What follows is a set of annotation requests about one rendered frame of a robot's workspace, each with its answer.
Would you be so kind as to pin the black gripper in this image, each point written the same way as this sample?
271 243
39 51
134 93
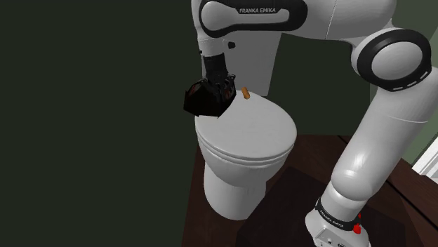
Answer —
215 70

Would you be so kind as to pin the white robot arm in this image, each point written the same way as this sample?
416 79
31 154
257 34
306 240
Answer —
380 136

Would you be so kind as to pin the black angular box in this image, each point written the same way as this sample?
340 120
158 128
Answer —
202 102

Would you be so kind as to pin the small orange stick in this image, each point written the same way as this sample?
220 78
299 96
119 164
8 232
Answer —
245 93

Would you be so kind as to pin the white toilet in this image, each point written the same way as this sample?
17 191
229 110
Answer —
246 133

